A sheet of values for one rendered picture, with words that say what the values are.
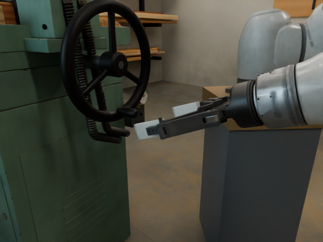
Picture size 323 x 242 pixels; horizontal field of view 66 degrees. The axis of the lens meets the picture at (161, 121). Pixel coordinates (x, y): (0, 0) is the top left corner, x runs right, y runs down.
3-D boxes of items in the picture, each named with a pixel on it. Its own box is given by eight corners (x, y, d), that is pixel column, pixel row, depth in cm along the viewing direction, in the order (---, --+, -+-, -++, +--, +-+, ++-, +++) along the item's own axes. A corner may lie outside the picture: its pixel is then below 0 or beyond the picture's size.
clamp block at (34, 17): (53, 38, 55) (46, -7, 52) (20, 38, 62) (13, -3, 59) (102, 37, 66) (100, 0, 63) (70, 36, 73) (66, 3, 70)
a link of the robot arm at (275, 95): (290, 66, 32) (244, 78, 35) (304, 134, 33) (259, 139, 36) (299, 60, 39) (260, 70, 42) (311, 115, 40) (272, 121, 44)
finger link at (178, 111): (197, 102, 53) (199, 101, 53) (171, 107, 57) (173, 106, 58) (201, 115, 53) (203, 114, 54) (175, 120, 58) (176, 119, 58)
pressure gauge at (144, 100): (139, 111, 91) (138, 89, 88) (131, 109, 93) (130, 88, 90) (149, 107, 96) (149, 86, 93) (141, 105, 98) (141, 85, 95)
